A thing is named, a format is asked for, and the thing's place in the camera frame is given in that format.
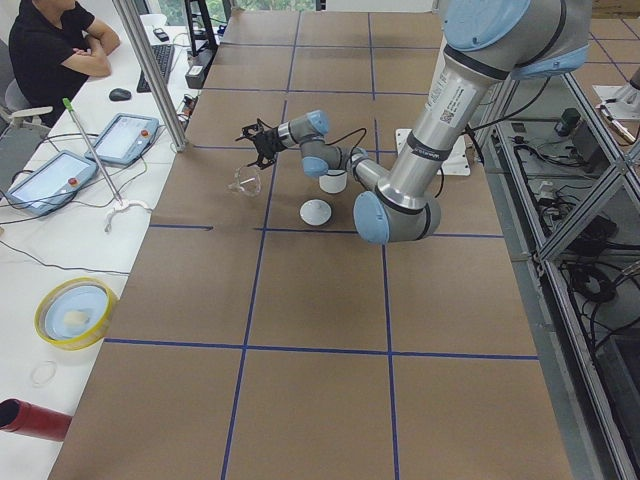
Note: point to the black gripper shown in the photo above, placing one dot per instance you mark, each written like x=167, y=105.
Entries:
x=270, y=137

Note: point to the white ceramic lid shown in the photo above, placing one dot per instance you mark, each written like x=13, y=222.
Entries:
x=315, y=212

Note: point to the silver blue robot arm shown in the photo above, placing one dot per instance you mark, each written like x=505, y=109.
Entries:
x=486, y=42

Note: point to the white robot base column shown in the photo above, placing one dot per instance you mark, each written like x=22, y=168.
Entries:
x=457, y=163

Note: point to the white enamel mug blue rim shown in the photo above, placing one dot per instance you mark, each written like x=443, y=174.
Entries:
x=334, y=181

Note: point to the black power adapter box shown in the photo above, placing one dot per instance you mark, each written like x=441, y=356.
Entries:
x=200, y=63

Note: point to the black keyboard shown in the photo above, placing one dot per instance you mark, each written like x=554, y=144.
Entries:
x=163, y=54

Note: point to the far teach pendant tablet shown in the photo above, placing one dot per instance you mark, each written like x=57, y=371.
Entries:
x=125, y=139

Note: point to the teach pendant tablet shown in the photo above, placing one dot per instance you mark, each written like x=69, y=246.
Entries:
x=53, y=184
x=125, y=139

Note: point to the black computer mouse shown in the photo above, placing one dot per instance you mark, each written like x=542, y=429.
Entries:
x=119, y=95

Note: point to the near teach pendant tablet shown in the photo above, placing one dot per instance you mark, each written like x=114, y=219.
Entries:
x=53, y=184

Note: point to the person in black shirt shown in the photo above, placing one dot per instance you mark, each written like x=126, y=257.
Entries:
x=55, y=47

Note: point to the office chair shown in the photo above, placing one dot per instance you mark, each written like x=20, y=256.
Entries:
x=20, y=134

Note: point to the blue plate with food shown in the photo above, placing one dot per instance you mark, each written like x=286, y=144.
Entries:
x=75, y=311

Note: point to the yellow tape roll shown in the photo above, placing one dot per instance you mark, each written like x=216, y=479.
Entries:
x=87, y=339

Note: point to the white rubber band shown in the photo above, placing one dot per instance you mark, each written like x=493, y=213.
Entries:
x=43, y=373

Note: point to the red cylinder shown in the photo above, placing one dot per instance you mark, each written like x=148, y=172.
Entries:
x=23, y=418

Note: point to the grabber stick green handle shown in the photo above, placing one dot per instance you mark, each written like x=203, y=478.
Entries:
x=121, y=204

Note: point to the aluminium frame post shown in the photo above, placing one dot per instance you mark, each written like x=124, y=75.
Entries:
x=136, y=33

